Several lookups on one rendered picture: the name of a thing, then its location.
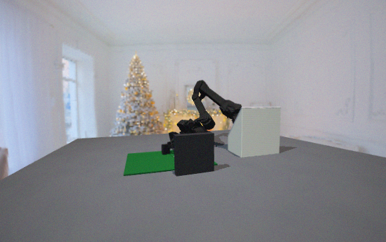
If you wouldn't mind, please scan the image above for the black square panel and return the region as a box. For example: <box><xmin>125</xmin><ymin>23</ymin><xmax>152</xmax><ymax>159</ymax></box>
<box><xmin>174</xmin><ymin>132</ymin><xmax>214</xmax><ymax>176</ymax></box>

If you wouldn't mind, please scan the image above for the green circuit board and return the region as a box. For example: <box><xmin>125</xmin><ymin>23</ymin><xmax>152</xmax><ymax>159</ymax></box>
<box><xmin>124</xmin><ymin>150</ymin><xmax>174</xmax><ymax>176</ymax></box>

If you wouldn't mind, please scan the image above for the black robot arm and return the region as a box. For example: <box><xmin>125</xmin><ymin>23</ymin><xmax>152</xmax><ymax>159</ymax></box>
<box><xmin>177</xmin><ymin>80</ymin><xmax>242</xmax><ymax>134</ymax></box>

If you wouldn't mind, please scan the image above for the black fan cable with plug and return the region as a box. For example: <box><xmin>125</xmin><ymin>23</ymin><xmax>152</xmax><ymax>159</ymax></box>
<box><xmin>162</xmin><ymin>140</ymin><xmax>173</xmax><ymax>154</ymax></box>

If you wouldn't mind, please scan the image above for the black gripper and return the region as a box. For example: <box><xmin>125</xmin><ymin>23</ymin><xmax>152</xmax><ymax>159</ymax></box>
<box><xmin>168</xmin><ymin>130</ymin><xmax>198</xmax><ymax>148</ymax></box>

